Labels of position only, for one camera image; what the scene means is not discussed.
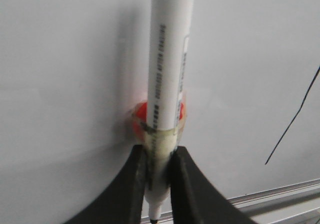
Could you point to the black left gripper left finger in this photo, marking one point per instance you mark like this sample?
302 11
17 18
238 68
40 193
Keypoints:
122 200

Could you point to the red round magnet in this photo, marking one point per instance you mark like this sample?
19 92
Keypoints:
139 117

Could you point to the white whiteboard marker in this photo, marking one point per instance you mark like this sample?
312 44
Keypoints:
169 37

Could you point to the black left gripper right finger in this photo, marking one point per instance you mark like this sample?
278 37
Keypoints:
193 198

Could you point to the white whiteboard with aluminium frame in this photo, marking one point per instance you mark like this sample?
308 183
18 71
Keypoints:
72 70

